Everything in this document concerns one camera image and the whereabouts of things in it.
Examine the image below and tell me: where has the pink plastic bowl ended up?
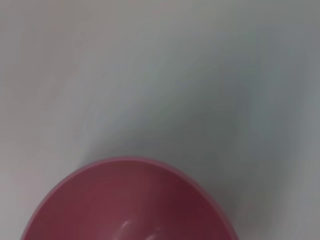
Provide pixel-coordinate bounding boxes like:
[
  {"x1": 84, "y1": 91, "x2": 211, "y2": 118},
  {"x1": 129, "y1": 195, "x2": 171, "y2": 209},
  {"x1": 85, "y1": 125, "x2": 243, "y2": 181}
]
[{"x1": 19, "y1": 156, "x2": 241, "y2": 240}]

